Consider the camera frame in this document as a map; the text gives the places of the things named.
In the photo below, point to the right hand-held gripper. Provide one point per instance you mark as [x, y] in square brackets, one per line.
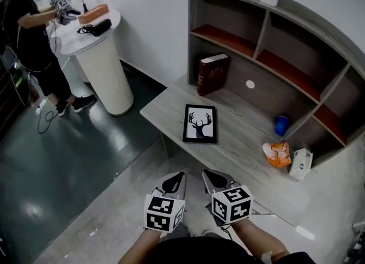
[232, 203]

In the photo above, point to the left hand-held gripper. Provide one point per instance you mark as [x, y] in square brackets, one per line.
[159, 208]

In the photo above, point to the framed deer picture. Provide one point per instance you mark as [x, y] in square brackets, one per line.
[199, 123]

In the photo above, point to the person's right forearm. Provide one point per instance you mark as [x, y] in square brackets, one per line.
[256, 240]

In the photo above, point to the person's left forearm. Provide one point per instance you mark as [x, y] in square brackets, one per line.
[139, 248]

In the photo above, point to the grey wooden desk shelf unit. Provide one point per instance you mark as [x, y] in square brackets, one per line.
[313, 20]

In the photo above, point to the person's grey trousers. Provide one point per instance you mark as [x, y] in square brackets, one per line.
[176, 230]

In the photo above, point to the person's white shoe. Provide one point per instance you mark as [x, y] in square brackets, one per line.
[212, 233]

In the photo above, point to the orange snack bag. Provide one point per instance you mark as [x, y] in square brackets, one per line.
[278, 156]

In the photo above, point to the person's black shirt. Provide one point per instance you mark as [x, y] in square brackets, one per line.
[205, 252]

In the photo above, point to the blue cup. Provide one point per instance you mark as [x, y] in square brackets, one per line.
[281, 126]

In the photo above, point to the white tissue pack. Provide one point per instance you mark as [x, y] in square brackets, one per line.
[300, 164]

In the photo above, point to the dark red hardcover book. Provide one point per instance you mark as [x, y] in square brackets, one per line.
[214, 74]

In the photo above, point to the white power strip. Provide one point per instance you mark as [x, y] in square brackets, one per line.
[41, 106]

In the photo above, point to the black cylindrical speaker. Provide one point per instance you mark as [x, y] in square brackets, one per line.
[101, 27]

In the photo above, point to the orange wooden box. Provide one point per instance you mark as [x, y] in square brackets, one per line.
[92, 14]

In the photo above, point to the white round pedestal table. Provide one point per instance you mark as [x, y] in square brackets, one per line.
[105, 72]

